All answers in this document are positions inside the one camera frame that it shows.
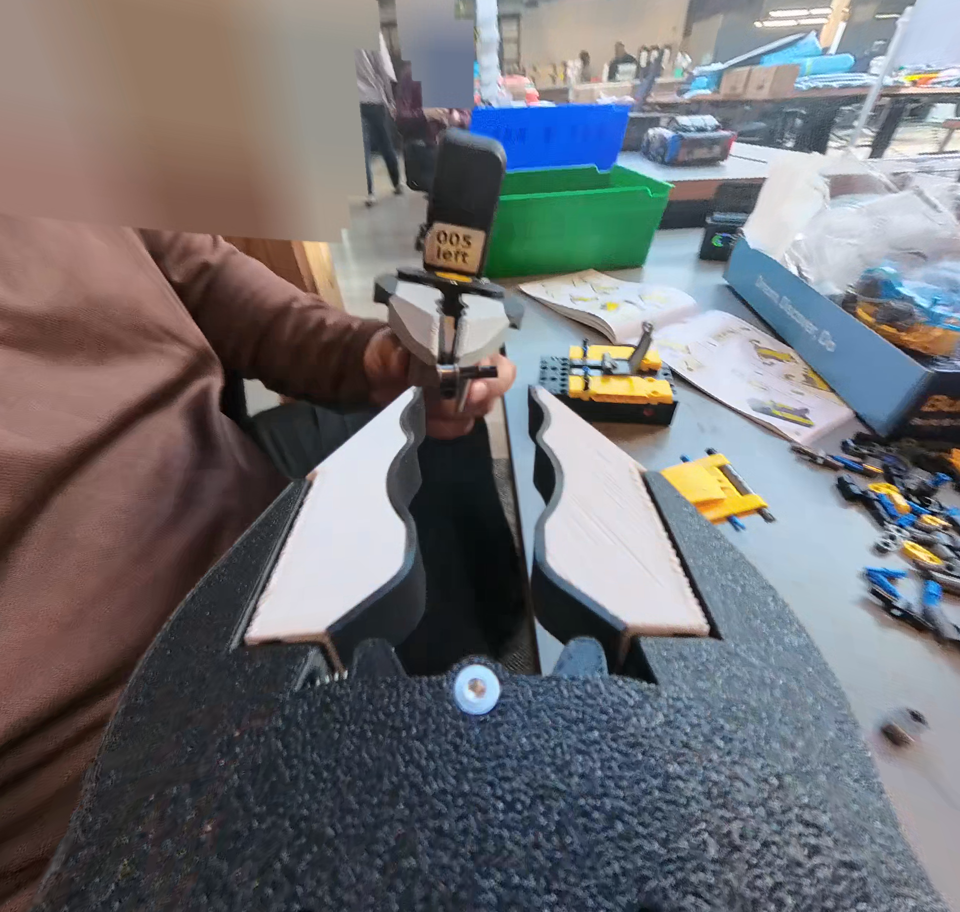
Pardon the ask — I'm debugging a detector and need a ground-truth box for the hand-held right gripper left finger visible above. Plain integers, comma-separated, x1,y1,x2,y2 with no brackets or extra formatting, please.
243,386,429,648

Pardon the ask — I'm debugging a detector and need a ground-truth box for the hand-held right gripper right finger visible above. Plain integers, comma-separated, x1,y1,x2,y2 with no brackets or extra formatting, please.
527,386,714,641

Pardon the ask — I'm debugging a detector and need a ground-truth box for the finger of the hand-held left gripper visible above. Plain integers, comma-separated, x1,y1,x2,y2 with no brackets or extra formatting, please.
387,282,450,373
453,297,513,369

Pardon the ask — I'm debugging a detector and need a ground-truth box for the grey connector with black pins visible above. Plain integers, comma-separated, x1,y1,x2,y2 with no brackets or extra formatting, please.
435,305,500,414

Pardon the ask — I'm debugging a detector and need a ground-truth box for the black yellow toy base assembly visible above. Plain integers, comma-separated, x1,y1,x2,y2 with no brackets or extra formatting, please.
538,321,680,427

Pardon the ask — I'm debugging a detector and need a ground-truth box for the person's left forearm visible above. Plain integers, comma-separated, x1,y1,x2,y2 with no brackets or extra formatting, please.
142,230,391,407

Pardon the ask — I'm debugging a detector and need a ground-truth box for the grey desk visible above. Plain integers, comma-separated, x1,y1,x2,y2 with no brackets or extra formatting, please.
487,140,960,868

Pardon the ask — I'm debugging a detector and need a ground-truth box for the person's left hand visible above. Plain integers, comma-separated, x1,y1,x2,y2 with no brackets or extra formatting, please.
363,326,519,442

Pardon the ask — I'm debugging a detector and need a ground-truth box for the blue plastic bin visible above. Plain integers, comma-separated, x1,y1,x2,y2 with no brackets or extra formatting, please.
470,102,633,172

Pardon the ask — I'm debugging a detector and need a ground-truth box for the green plastic bin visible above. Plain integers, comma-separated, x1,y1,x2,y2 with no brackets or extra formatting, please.
483,164,674,279

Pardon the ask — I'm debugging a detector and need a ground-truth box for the yellow grey toy hood assembly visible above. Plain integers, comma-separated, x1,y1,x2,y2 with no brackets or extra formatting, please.
660,447,777,531

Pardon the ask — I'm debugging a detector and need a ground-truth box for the wooden table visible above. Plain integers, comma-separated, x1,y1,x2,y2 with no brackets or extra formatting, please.
225,237,346,309

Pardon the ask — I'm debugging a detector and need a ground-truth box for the open instruction booklet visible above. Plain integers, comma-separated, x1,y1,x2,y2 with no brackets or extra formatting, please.
519,269,856,447

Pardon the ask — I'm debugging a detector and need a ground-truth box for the toy race car model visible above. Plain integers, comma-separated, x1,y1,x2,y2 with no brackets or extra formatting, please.
641,113,738,167

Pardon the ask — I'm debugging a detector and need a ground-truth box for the person's brown shirt torso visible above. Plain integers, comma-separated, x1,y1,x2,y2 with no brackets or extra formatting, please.
0,215,376,912

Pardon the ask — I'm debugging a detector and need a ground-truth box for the black device with green display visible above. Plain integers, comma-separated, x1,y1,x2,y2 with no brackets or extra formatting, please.
699,211,751,262

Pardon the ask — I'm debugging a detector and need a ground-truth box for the pile of small loose bricks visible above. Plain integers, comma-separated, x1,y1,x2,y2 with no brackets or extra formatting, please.
791,432,960,643

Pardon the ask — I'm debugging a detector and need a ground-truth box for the blue cardboard box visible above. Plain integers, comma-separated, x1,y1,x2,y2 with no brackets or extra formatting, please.
723,233,960,441

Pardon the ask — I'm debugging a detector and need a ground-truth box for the white plastic bag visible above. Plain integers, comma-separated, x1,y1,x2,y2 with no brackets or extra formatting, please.
742,151,856,253

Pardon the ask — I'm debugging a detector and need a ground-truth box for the grey axle connector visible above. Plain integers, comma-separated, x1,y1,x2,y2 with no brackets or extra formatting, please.
879,708,930,748

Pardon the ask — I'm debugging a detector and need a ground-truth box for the blue rolled mat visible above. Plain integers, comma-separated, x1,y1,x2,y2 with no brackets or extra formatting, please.
757,31,856,78

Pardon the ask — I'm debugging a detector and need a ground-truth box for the clear bag with blue parts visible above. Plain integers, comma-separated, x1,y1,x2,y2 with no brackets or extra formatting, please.
783,170,960,362

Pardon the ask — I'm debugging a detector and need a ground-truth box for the far wooden workbench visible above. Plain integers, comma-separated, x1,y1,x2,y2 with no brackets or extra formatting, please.
536,76,960,159

